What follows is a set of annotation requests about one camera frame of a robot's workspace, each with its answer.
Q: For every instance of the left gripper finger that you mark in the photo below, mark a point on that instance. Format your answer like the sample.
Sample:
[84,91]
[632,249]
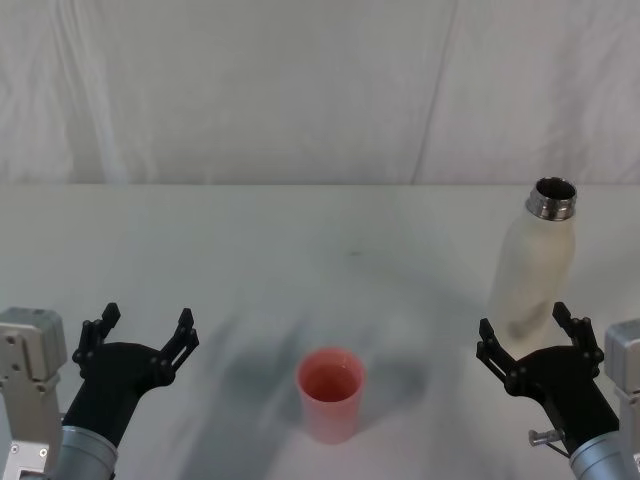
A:
[180,345]
[90,340]

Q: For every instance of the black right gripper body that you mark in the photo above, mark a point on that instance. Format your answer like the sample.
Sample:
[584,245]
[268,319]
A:
[565,385]

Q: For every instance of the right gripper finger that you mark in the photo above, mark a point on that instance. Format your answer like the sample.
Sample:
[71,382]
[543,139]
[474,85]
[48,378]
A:
[582,335]
[495,352]

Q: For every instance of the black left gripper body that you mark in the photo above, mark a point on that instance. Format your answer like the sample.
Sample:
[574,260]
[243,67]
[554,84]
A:
[115,370]

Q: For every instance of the cream vacuum bottle steel neck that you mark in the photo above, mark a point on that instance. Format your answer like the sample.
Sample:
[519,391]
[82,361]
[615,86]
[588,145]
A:
[535,260]

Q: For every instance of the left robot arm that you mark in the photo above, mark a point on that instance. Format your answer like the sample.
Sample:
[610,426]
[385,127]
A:
[30,350]

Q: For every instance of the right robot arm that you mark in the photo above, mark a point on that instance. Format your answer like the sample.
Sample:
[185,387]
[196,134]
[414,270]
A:
[622,360]

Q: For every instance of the white table cloth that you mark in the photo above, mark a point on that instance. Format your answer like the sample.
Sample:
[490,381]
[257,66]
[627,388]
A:
[250,260]

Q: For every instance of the pink cup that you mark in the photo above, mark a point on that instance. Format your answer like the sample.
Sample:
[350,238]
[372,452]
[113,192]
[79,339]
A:
[330,415]

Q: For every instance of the white curtain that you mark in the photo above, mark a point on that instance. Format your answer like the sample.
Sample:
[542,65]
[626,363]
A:
[250,90]

